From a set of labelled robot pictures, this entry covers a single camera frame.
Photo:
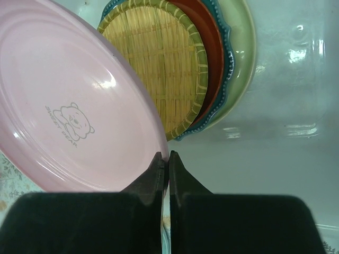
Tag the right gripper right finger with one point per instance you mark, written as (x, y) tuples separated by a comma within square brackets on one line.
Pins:
[(204, 222)]

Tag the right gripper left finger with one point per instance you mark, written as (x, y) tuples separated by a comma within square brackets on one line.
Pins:
[(128, 221)]

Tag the pink plate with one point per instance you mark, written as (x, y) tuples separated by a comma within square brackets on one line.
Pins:
[(74, 114)]

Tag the teal scalloped plate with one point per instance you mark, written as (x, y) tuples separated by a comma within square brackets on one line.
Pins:
[(224, 29)]

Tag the olive green plate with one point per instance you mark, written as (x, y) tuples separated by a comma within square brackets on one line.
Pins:
[(165, 49)]

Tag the red brown round plate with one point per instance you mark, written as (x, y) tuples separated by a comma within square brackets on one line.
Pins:
[(211, 38)]

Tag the cream and green plate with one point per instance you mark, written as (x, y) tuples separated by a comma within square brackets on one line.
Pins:
[(243, 41)]

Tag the clear white plastic bin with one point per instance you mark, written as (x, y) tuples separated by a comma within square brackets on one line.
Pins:
[(282, 136)]

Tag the floral patterned table mat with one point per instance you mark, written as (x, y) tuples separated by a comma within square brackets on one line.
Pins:
[(13, 185)]

